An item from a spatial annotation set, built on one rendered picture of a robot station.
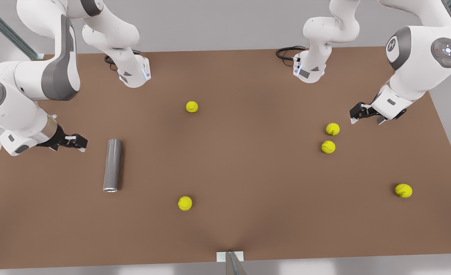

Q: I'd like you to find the grey tennis ball tube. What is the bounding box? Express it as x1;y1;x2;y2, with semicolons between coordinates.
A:
103;139;122;193

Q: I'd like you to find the black cable loop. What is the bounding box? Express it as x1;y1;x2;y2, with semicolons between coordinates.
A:
104;50;142;72
276;46;308;67

